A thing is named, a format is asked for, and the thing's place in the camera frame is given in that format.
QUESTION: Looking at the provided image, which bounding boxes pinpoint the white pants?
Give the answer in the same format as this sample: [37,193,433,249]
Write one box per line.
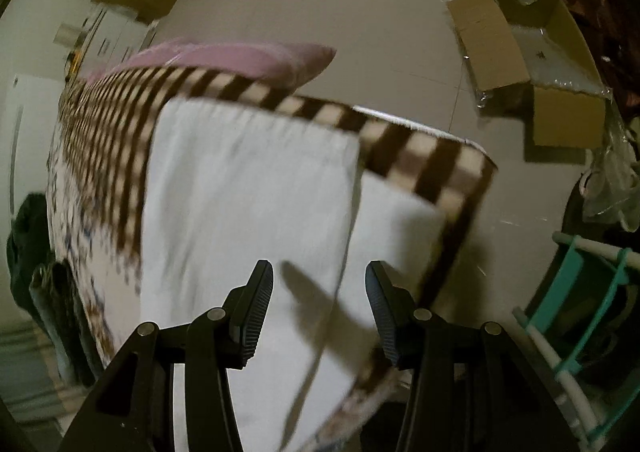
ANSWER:
[140,97,445,451]

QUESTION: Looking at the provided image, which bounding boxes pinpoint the teal white drying rack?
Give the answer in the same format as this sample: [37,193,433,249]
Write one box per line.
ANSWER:
[513,232,639,451]

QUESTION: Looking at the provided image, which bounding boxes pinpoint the dark green garment pile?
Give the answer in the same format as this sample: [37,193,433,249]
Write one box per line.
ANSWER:
[6,193,102,387]

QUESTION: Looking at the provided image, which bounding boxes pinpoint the floral checkered bed blanket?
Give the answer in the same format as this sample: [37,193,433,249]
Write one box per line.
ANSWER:
[47,67,496,451]

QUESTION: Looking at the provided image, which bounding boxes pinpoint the pink pillow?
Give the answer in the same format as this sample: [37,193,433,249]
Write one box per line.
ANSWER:
[82,39,336,90]

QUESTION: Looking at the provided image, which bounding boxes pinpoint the crumpled clear plastic bag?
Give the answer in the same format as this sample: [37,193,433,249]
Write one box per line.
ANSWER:
[580,117,639,233]

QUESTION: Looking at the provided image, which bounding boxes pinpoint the open cardboard box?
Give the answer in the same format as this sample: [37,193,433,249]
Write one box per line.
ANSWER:
[447,0,608,149]

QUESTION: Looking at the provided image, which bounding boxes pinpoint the white wardrobe door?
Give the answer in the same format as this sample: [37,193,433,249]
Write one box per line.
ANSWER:
[1,74,64,220]

